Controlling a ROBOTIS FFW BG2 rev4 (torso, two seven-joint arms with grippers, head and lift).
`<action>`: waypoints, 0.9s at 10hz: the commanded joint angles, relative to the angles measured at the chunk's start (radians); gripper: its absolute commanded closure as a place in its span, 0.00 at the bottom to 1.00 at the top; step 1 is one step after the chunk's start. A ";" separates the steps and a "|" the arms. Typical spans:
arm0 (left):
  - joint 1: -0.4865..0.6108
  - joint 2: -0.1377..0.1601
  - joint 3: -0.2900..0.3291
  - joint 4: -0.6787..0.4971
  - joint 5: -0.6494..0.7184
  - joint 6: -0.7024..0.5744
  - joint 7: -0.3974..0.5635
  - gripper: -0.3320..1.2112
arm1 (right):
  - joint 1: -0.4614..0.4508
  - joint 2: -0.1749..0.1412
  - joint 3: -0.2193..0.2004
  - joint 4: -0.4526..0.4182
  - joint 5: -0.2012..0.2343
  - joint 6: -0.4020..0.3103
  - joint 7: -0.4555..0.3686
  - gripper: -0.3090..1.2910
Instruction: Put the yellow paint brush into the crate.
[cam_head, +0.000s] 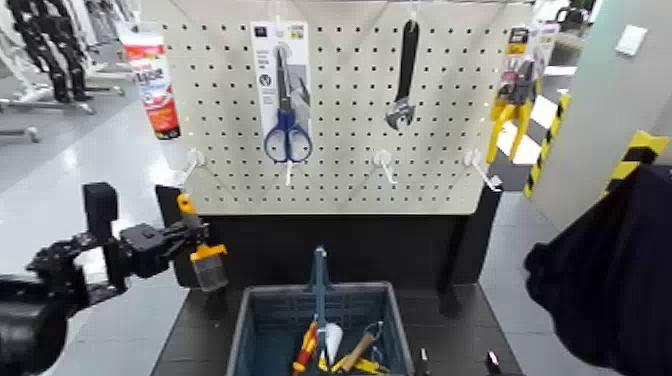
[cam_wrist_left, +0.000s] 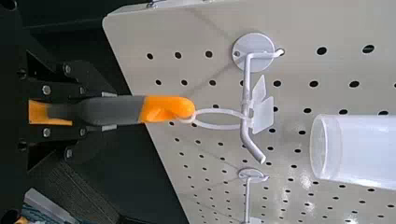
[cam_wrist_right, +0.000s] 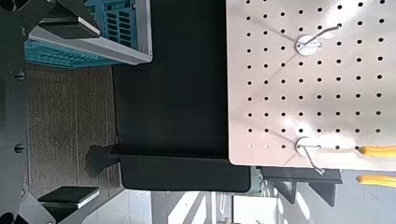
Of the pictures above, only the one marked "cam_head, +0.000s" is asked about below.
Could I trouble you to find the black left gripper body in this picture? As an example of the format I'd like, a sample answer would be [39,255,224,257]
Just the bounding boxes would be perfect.
[119,222,176,280]

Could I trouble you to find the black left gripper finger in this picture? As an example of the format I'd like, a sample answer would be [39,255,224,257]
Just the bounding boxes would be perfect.
[167,236,211,260]
[165,221,210,241]

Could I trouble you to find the yellow handled paint brush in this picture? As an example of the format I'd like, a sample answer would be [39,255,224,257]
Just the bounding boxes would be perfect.
[175,194,230,294]

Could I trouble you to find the grey blue plastic crate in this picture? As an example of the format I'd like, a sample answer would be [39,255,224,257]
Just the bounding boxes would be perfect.
[225,281,416,376]

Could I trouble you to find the white pointed trowel blade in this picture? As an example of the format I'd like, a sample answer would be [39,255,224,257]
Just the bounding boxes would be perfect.
[324,322,345,365]

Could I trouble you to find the red yellow screwdriver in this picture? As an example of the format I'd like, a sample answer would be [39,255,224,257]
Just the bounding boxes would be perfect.
[292,321,320,375]

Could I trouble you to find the grey blue upright bar tool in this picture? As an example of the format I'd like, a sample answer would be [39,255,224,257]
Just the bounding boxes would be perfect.
[306,246,335,337]

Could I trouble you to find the blue scissors in card package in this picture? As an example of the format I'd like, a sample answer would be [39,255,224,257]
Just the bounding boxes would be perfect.
[250,20,315,165]

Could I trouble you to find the red white adhesive tube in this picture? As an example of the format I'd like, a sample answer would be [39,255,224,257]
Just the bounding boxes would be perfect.
[116,21,183,141]

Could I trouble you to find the dark navy cloth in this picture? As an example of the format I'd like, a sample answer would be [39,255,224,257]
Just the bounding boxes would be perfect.
[523,165,672,376]

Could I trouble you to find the grey metal floor stand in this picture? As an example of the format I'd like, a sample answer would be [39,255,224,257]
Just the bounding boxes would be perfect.
[0,83,127,116]

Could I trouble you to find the white perforated pegboard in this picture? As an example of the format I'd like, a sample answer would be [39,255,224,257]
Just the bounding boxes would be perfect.
[159,0,534,216]

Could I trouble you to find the black humanoid robot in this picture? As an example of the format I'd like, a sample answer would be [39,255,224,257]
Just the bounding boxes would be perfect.
[6,0,95,104]

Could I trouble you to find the long yellow black hazard strip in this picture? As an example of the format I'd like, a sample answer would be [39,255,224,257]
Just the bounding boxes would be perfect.
[523,93,572,199]

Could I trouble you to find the yellow pliers in package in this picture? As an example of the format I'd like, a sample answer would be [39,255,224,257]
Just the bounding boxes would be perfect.
[485,23,560,165]

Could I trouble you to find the short yellow black hazard strip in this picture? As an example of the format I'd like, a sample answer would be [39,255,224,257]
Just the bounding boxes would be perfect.
[600,131,672,198]

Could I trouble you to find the black office chair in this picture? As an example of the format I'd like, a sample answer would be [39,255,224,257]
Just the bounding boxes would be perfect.
[555,6,590,34]

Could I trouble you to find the yellow handled flat tool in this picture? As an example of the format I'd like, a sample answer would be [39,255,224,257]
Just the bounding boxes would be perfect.
[317,355,391,376]

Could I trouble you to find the wooden handled hammer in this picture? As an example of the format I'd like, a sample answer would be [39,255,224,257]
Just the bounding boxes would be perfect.
[330,321,385,374]

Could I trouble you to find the black display stand frame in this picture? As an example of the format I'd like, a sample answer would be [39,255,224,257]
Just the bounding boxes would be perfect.
[155,184,504,319]

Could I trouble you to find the black handled adjustable wrench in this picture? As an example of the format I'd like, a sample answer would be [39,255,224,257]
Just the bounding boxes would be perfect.
[384,19,421,132]

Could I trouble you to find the white wall plate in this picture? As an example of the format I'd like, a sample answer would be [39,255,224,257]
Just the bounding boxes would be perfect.
[615,25,649,57]

